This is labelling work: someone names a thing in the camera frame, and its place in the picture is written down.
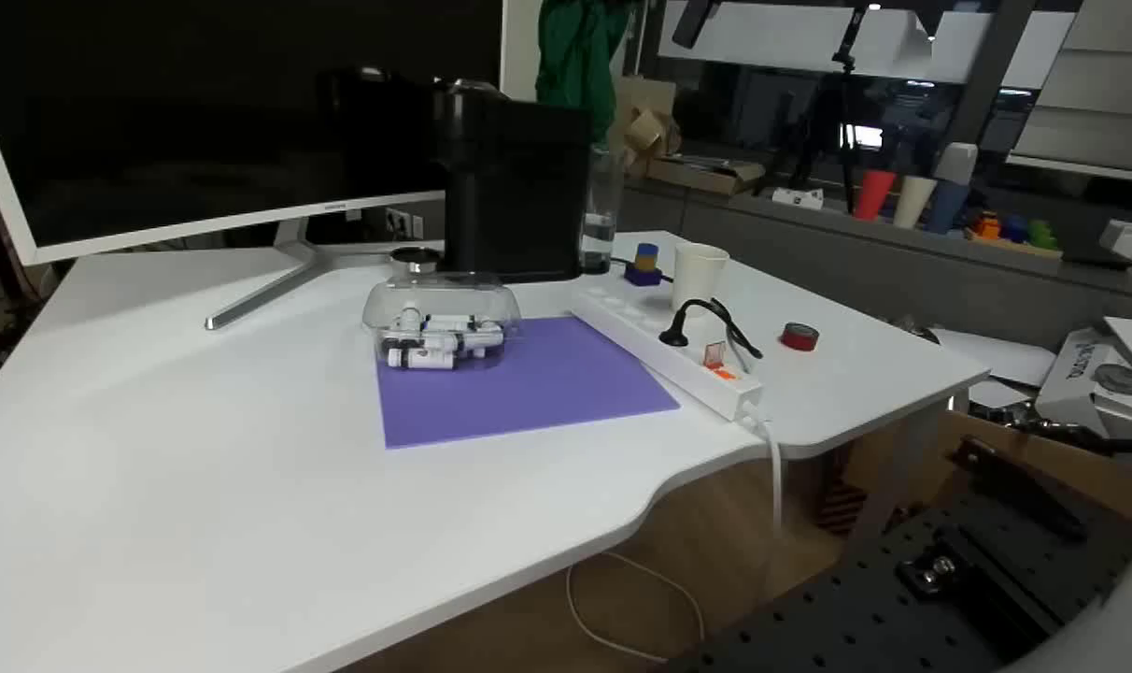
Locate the white power strip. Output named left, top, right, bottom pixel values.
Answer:
left=568, top=287, right=764, bottom=427

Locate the purple mat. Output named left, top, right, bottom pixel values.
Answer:
left=375, top=309, right=685, bottom=453

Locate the white small packet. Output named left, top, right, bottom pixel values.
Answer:
left=451, top=312, right=509, bottom=366
left=382, top=324, right=459, bottom=373

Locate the small blue stacked toy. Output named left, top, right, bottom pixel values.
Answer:
left=619, top=240, right=670, bottom=290

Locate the clear glass bowl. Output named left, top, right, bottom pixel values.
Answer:
left=358, top=267, right=522, bottom=373

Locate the clear plastic water tank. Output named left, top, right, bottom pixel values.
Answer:
left=579, top=140, right=631, bottom=266

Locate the white paper cup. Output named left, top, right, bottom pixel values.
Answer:
left=670, top=240, right=732, bottom=309

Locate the black coffee machine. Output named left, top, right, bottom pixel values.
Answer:
left=429, top=75, right=596, bottom=284

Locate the beige cardboard box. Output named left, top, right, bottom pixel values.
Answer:
left=613, top=75, right=688, bottom=179

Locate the red tape roll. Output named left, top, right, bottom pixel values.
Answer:
left=778, top=317, right=824, bottom=353

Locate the silver monitor stand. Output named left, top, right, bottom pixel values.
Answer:
left=200, top=220, right=344, bottom=335

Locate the green cloth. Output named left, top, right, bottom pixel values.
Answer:
left=534, top=0, right=642, bottom=140

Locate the red cup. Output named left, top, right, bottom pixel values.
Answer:
left=850, top=164, right=901, bottom=228

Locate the black tripod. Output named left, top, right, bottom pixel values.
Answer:
left=820, top=0, right=893, bottom=204

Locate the cream cup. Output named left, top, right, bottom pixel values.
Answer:
left=893, top=170, right=938, bottom=231

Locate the blue cup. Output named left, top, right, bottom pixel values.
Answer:
left=920, top=179, right=975, bottom=240

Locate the white framed computer monitor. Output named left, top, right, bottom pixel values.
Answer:
left=0, top=0, right=520, bottom=274

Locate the grey cup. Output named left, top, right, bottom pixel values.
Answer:
left=933, top=137, right=982, bottom=190

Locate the white grey device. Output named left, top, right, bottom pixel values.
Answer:
left=1032, top=312, right=1132, bottom=441

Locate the black plug with cable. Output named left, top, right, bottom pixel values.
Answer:
left=657, top=294, right=764, bottom=366

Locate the white power strip cord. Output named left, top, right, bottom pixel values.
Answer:
left=560, top=408, right=792, bottom=666

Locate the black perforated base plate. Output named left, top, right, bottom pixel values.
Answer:
left=661, top=494, right=1132, bottom=673

